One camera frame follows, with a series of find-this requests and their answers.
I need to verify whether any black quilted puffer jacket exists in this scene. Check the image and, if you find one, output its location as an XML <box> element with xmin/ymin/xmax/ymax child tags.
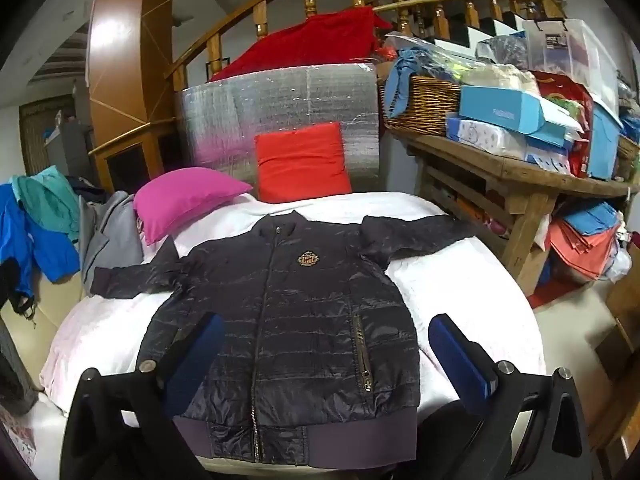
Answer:
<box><xmin>91</xmin><ymin>212</ymin><xmax>473</xmax><ymax>470</ymax></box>

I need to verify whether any white embossed bed blanket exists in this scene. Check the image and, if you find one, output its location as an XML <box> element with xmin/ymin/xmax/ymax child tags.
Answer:
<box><xmin>39</xmin><ymin>193</ymin><xmax>546</xmax><ymax>469</ymax></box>

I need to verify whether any stack of coral folded cloths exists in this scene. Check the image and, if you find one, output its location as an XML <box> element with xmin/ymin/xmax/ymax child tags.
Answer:
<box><xmin>547</xmin><ymin>220</ymin><xmax>620</xmax><ymax>278</ymax></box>

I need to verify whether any grey garment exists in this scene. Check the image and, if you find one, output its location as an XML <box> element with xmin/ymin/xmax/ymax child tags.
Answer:
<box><xmin>78</xmin><ymin>191</ymin><xmax>143</xmax><ymax>295</ymax></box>

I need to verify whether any blue jacket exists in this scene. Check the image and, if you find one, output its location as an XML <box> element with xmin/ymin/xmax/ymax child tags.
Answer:
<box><xmin>1</xmin><ymin>183</ymin><xmax>79</xmax><ymax>298</ymax></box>

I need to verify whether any blue folded cloth under table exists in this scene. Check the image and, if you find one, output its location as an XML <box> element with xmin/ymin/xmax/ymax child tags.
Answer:
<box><xmin>563</xmin><ymin>202</ymin><xmax>618</xmax><ymax>236</ymax></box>

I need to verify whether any wooden side table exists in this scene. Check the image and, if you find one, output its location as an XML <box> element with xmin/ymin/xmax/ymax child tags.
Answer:
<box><xmin>392</xmin><ymin>130</ymin><xmax>639</xmax><ymax>296</ymax></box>

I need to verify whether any magenta pillow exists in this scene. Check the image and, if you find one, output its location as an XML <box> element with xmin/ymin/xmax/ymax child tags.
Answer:
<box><xmin>134</xmin><ymin>167</ymin><xmax>252</xmax><ymax>245</ymax></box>

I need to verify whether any teal garment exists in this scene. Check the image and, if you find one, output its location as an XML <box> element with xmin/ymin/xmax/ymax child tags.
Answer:
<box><xmin>10</xmin><ymin>165</ymin><xmax>80</xmax><ymax>243</ymax></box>

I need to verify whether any white patterned box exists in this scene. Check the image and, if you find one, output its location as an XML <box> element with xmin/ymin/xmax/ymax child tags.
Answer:
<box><xmin>446</xmin><ymin>114</ymin><xmax>527</xmax><ymax>160</ymax></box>

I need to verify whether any red square cushion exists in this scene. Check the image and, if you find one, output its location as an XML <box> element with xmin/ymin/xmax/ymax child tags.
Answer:
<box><xmin>254</xmin><ymin>122</ymin><xmax>352</xmax><ymax>204</ymax></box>

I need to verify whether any blue cardboard box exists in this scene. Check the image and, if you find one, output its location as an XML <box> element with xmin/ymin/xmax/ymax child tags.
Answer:
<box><xmin>459</xmin><ymin>86</ymin><xmax>573</xmax><ymax>148</ymax></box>

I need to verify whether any silver foil insulation mat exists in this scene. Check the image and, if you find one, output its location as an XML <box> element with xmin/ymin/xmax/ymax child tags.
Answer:
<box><xmin>177</xmin><ymin>63</ymin><xmax>381</xmax><ymax>192</ymax></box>

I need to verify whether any wicker basket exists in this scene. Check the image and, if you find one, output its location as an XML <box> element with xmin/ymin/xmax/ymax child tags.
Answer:
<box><xmin>378</xmin><ymin>75</ymin><xmax>460</xmax><ymax>136</ymax></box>

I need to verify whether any red gift bag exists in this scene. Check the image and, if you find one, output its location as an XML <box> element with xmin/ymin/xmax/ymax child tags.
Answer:
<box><xmin>532</xmin><ymin>70</ymin><xmax>593</xmax><ymax>178</ymax></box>

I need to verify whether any cream folded textile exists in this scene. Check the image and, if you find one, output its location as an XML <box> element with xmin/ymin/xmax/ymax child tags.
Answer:
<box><xmin>461</xmin><ymin>64</ymin><xmax>540</xmax><ymax>96</ymax></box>

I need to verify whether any wooden curved pillar cabinet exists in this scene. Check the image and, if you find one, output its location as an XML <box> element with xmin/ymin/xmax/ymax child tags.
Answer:
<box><xmin>87</xmin><ymin>0</ymin><xmax>177</xmax><ymax>192</ymax></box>

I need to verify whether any clear plastic storage bin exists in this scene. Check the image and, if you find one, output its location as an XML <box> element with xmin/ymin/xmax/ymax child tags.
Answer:
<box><xmin>523</xmin><ymin>18</ymin><xmax>618</xmax><ymax>117</ymax></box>

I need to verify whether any blue cloth in basket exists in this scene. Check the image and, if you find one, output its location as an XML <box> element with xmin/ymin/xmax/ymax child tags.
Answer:
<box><xmin>384</xmin><ymin>48</ymin><xmax>432</xmax><ymax>118</ymax></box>

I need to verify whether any red cloth on railing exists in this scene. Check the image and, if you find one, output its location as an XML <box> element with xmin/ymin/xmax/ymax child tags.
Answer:
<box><xmin>209</xmin><ymin>6</ymin><xmax>393</xmax><ymax>82</ymax></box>

